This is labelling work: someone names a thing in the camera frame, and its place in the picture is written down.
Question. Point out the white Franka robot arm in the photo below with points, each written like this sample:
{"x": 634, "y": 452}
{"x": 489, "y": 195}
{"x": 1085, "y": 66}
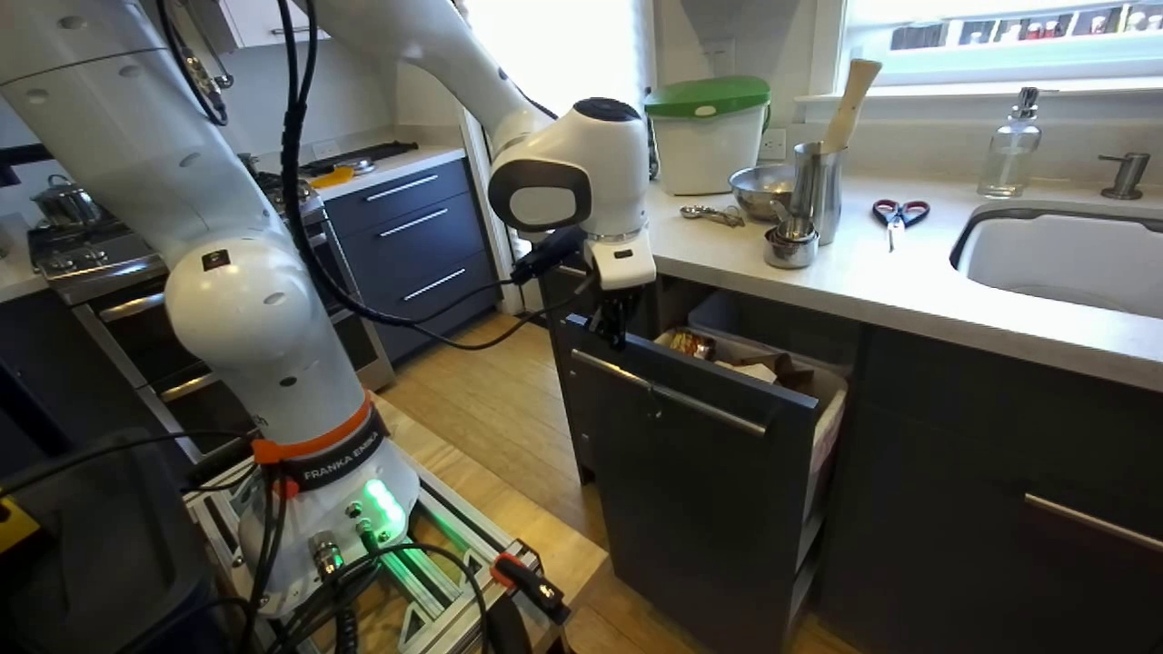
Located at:
{"x": 229, "y": 278}

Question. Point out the white pail with green lid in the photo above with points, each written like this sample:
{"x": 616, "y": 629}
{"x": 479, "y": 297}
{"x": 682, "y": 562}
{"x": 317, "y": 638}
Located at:
{"x": 707, "y": 139}

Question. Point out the metal bowl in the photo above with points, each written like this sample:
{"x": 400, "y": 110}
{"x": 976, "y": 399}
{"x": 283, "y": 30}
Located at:
{"x": 762, "y": 189}

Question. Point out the tall metal utensil holder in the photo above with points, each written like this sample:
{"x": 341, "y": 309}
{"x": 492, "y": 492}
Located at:
{"x": 821, "y": 195}

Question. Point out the orange black clamp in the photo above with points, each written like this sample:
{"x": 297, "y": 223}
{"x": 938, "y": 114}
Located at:
{"x": 532, "y": 584}

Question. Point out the mixed trash pile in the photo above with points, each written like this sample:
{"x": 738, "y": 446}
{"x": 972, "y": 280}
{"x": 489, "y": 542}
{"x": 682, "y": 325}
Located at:
{"x": 727, "y": 354}

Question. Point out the dark blue drawer cabinet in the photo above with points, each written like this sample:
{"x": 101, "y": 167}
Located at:
{"x": 414, "y": 248}

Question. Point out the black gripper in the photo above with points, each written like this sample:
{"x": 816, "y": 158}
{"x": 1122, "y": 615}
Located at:
{"x": 593, "y": 297}

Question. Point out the dark metal tap fitting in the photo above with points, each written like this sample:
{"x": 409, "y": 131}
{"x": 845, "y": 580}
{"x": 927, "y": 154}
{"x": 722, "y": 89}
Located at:
{"x": 1129, "y": 176}

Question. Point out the dark pull-out waste bin drawer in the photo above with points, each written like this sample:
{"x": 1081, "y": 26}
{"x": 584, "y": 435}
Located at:
{"x": 702, "y": 494}

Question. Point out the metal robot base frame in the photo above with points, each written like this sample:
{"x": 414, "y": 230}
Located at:
{"x": 414, "y": 584}

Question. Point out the wooden spatula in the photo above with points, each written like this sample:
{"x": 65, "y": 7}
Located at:
{"x": 852, "y": 102}

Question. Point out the kitchen sink basin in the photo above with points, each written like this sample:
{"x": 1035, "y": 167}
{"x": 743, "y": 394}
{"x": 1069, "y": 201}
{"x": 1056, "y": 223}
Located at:
{"x": 1066, "y": 261}

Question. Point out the metal kettle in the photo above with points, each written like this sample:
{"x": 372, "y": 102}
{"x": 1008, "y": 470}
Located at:
{"x": 67, "y": 206}

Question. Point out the clear glass soap bottle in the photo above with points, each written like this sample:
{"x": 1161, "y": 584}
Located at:
{"x": 1013, "y": 149}

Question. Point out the dark sink base cabinet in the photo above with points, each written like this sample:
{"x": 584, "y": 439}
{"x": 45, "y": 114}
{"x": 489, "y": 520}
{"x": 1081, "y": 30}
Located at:
{"x": 1005, "y": 511}

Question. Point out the small round metal cup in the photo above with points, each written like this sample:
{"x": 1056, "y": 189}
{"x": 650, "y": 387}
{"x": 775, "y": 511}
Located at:
{"x": 789, "y": 246}

